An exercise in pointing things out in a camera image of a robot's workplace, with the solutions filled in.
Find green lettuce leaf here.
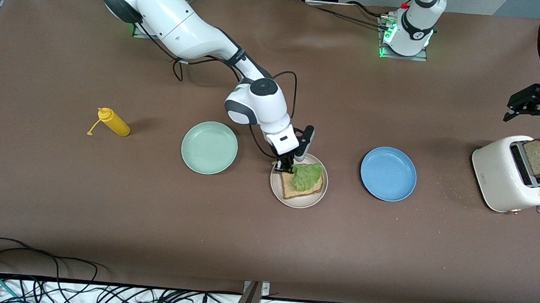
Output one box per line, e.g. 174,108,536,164
290,161,325,194

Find yellow squeeze bottle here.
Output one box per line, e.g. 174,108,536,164
87,106,132,138

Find beige plate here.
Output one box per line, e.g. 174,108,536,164
268,150,331,210

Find green plate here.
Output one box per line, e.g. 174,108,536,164
180,120,240,177

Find blue plate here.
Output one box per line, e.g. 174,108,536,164
358,145,419,204

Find brown table cover sheet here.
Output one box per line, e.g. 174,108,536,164
0,0,540,303

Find white toaster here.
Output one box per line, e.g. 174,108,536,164
468,132,540,216

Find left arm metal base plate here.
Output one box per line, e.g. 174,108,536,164
378,15,431,62

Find aluminium corner bracket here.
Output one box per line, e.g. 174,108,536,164
242,280,271,298

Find black base cable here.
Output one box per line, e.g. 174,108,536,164
304,0,392,30

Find black looping cable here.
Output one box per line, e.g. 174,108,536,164
0,237,101,303

